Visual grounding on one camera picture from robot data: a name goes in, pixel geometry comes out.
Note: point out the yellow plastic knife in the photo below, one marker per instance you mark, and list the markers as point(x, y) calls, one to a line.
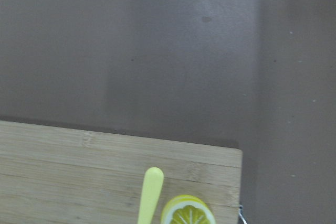
point(151, 190)

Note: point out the lemon half near handle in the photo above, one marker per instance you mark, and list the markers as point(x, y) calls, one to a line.
point(186, 209)

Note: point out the wooden cutting board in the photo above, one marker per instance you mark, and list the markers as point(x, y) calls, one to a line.
point(57, 175)

